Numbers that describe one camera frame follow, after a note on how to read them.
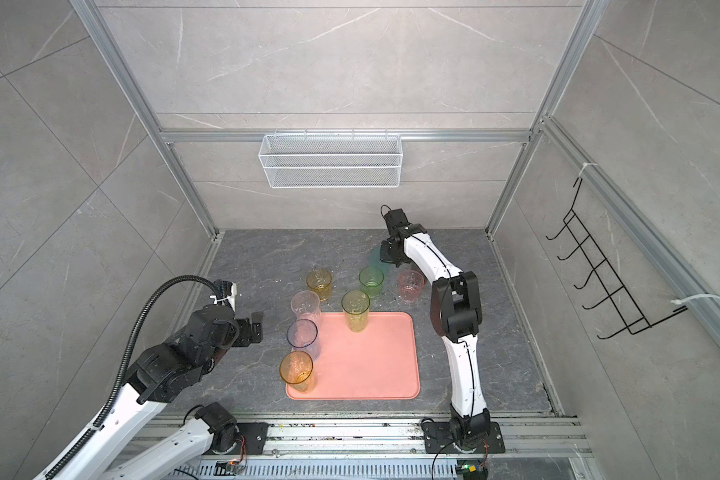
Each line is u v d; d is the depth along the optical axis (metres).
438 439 0.73
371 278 1.04
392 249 0.76
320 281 1.01
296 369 0.77
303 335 0.81
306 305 0.84
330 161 1.00
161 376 0.44
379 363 0.85
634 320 0.58
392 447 0.73
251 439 0.73
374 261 1.03
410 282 1.01
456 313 0.59
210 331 0.50
